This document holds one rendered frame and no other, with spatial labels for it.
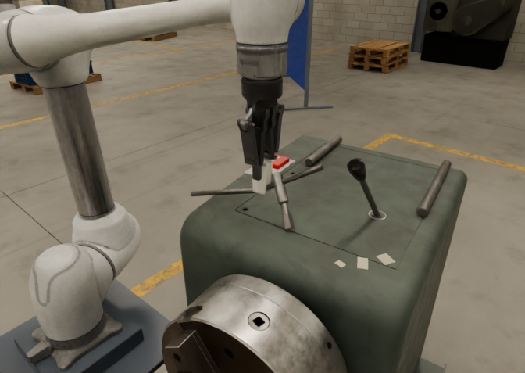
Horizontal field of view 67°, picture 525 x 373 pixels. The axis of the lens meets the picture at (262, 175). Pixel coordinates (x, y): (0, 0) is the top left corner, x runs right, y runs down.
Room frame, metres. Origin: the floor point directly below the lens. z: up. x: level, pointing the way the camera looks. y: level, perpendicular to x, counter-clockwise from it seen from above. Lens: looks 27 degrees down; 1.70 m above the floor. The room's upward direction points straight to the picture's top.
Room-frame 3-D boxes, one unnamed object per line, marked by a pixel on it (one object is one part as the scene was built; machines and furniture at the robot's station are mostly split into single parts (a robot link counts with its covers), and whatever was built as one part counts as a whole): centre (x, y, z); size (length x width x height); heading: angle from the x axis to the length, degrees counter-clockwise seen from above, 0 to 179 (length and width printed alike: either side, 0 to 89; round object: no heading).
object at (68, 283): (0.80, 0.52, 0.97); 0.18 x 0.16 x 0.22; 168
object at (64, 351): (0.78, 0.53, 0.83); 0.22 x 0.18 x 0.06; 141
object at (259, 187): (0.70, 0.01, 1.34); 0.03 x 0.01 x 0.07; 57
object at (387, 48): (8.45, -2.44, 0.22); 1.25 x 0.86 x 0.44; 142
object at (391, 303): (0.80, -0.18, 1.06); 0.59 x 0.48 x 0.39; 147
